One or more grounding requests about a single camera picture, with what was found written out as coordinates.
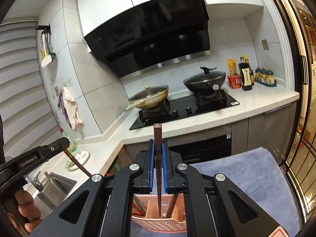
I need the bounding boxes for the brown chopstick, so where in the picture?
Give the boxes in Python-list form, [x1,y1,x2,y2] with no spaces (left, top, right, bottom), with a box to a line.
[153,123,164,218]
[64,148,90,178]

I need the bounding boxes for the black wok with lid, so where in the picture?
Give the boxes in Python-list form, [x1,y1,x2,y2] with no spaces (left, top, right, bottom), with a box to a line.
[183,66,227,92]

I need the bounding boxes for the beige wok with lid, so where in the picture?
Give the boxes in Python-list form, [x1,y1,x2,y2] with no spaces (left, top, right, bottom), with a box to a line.
[124,85,170,111]

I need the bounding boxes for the pink perforated utensil holder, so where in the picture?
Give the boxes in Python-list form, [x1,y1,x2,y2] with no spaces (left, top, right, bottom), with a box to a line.
[131,193,186,233]

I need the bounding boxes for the red seasoning container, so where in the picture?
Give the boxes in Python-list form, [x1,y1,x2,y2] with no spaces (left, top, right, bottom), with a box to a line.
[227,74,242,89]

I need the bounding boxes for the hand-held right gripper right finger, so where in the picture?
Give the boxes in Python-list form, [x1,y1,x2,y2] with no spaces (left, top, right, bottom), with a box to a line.
[162,139,280,237]

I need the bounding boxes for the seasoning jar set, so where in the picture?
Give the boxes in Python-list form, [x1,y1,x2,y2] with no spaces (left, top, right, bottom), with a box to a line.
[254,66,277,87]

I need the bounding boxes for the green chopstick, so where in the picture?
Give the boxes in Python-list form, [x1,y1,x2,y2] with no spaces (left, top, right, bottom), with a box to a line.
[134,197,147,213]

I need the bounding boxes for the built-in black oven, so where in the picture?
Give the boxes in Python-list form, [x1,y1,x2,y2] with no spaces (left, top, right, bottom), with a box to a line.
[167,133,233,165]

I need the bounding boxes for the stainless steel sink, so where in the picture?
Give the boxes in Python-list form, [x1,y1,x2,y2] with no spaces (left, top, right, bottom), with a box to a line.
[24,171,77,214]

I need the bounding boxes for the white patterned plate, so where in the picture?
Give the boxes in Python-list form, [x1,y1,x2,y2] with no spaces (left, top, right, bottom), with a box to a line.
[66,150,90,171]

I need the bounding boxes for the green dish soap bottle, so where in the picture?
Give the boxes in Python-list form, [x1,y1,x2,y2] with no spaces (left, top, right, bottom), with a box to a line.
[59,127,77,153]

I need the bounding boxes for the blue fleece blanket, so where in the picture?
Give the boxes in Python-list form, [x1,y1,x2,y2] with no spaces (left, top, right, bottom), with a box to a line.
[190,147,304,237]

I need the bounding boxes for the wall mounted utensil rack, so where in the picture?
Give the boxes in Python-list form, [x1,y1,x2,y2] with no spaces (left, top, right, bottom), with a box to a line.
[36,24,57,68]

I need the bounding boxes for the metal framed glass door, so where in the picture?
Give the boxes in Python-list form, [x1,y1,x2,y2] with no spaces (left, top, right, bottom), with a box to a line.
[262,0,316,224]

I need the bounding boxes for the hanging kitchen cloths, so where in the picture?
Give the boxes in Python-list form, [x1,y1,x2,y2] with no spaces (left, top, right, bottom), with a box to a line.
[58,86,85,130]

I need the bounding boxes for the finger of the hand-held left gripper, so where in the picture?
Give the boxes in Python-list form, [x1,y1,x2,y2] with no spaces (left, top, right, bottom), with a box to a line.
[41,138,71,159]

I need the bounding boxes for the black gas stove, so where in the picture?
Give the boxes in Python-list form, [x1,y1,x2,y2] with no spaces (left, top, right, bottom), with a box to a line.
[129,89,240,131]

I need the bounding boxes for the bottle with yellow cap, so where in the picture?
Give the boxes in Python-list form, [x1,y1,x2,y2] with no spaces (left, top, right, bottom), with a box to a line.
[243,53,255,84]

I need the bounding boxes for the white window blinds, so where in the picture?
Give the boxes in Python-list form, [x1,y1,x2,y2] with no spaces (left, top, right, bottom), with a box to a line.
[0,17,63,160]

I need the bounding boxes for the dark soy sauce bottle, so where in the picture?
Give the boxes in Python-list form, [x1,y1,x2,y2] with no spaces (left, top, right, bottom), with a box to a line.
[238,56,253,91]

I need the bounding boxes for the chrome kitchen faucet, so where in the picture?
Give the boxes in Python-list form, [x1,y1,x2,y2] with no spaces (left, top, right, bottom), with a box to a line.
[27,170,53,192]

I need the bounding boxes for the person's left hand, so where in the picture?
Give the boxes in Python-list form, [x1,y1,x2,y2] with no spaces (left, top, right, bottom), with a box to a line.
[14,189,43,234]

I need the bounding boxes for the black and white range hood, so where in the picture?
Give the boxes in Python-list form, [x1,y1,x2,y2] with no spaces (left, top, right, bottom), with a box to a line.
[76,0,265,78]

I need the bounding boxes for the yellow snack packet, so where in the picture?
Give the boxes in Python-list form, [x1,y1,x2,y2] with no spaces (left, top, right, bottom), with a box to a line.
[227,59,237,76]

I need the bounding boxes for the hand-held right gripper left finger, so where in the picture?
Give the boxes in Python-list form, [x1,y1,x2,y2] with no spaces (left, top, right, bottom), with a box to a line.
[30,139,156,237]

